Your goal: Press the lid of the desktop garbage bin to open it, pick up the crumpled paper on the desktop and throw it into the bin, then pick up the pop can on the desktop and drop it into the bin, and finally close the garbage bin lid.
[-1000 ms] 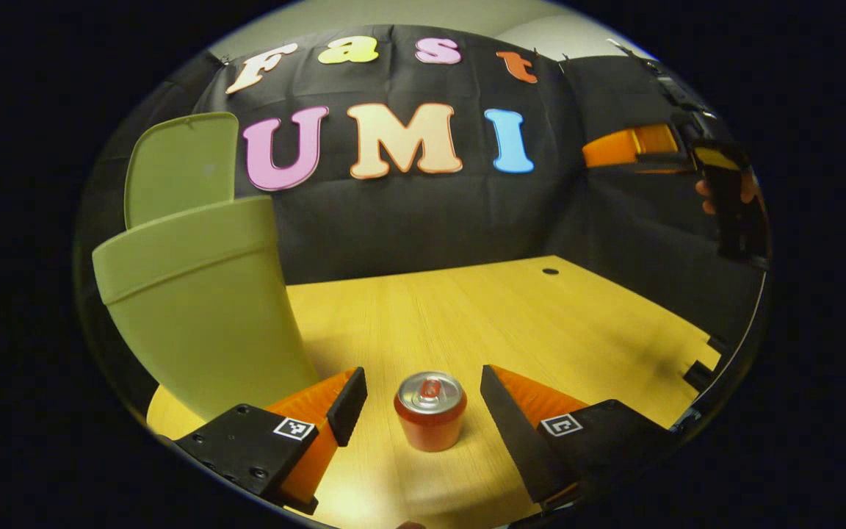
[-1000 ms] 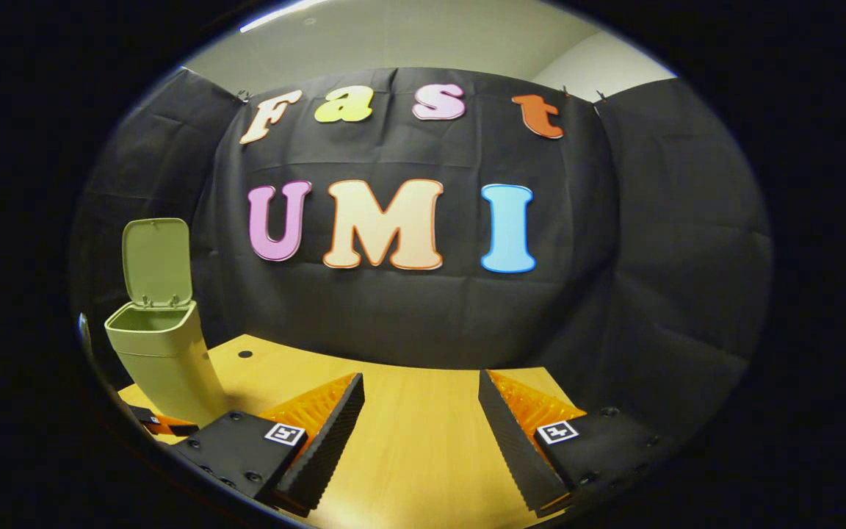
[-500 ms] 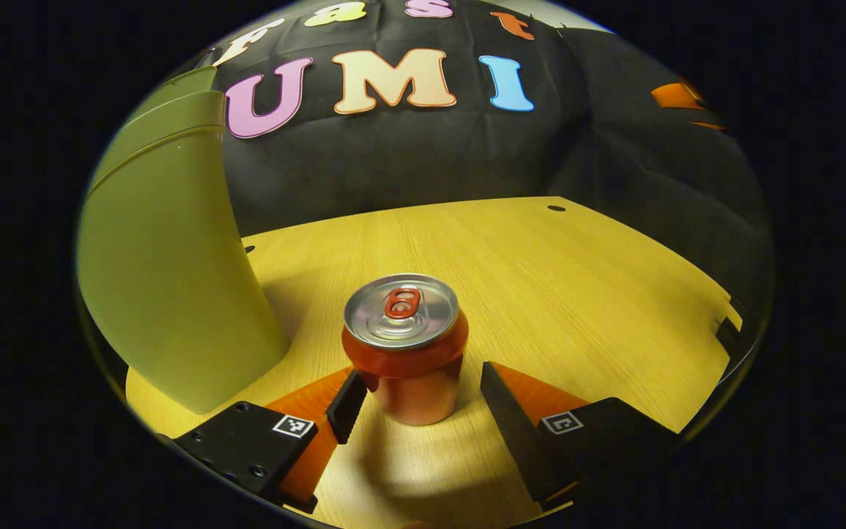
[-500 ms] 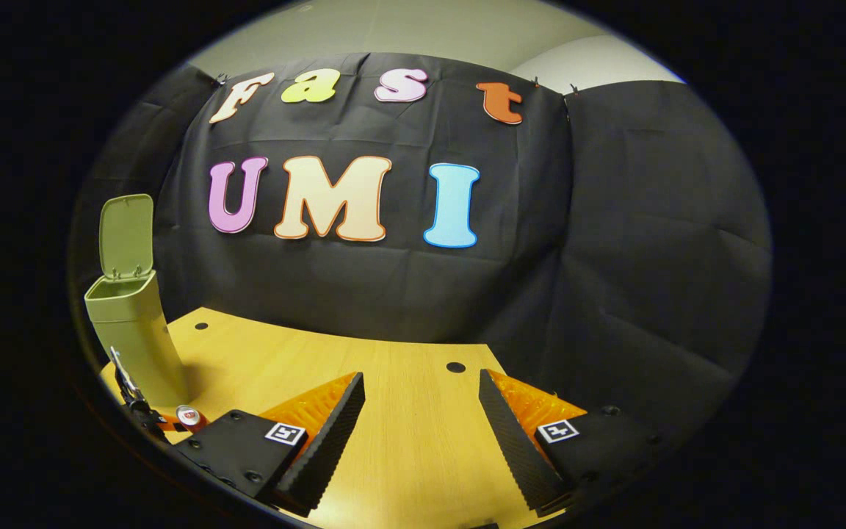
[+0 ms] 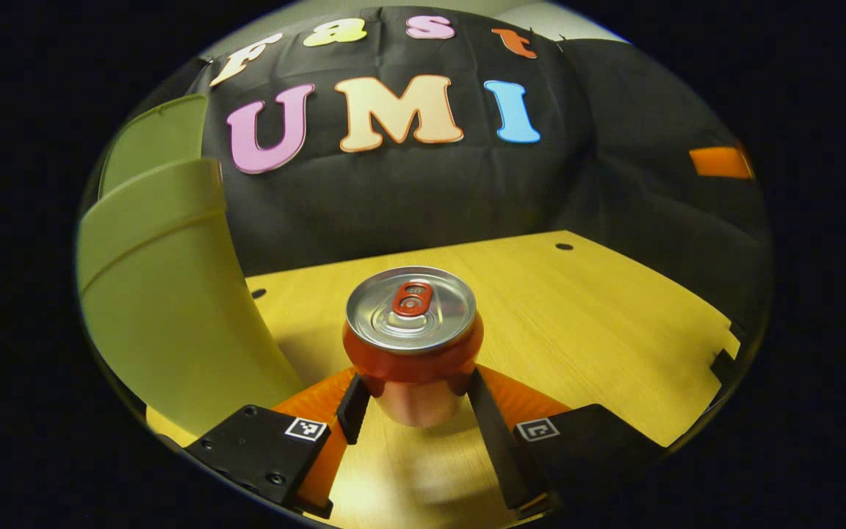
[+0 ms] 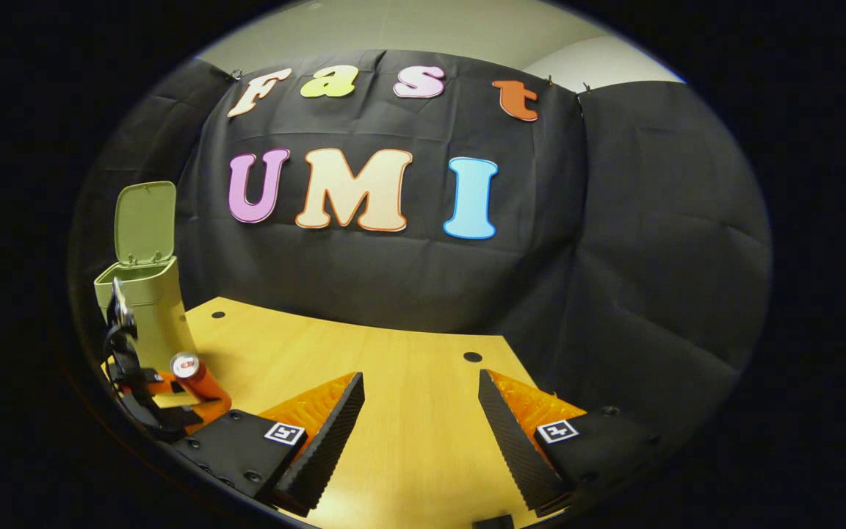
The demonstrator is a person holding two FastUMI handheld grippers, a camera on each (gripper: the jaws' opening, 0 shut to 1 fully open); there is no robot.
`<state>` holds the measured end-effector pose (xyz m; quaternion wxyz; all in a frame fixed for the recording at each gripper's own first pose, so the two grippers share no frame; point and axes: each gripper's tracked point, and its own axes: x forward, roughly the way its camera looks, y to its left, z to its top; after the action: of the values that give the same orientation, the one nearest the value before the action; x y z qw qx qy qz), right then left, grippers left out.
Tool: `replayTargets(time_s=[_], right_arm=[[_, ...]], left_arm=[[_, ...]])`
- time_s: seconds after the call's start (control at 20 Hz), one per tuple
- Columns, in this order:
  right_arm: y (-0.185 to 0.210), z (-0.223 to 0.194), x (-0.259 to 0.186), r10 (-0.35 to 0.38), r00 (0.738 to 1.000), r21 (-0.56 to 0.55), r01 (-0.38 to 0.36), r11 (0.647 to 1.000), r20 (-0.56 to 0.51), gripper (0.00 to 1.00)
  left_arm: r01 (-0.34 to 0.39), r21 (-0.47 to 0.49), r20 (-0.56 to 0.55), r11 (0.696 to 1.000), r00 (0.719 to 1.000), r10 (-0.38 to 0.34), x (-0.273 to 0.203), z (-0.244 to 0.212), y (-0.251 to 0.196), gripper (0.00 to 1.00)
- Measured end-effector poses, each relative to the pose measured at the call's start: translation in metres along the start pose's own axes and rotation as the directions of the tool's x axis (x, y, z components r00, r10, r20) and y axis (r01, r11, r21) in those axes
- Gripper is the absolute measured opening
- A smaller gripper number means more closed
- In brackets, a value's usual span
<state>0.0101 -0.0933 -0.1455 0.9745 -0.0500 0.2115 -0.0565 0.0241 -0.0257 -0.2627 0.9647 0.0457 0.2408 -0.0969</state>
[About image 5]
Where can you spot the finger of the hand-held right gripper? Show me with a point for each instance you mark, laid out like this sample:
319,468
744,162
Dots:
720,162

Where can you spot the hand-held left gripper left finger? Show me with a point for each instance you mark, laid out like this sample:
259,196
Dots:
353,411

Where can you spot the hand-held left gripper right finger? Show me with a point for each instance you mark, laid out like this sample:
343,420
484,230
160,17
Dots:
493,433

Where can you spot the red pop can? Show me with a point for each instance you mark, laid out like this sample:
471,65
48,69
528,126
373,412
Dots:
412,360

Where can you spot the pale green desktop garbage bin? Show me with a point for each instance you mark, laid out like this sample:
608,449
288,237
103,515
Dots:
166,294

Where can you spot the wooden desktop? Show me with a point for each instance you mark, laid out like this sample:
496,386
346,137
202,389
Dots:
584,330

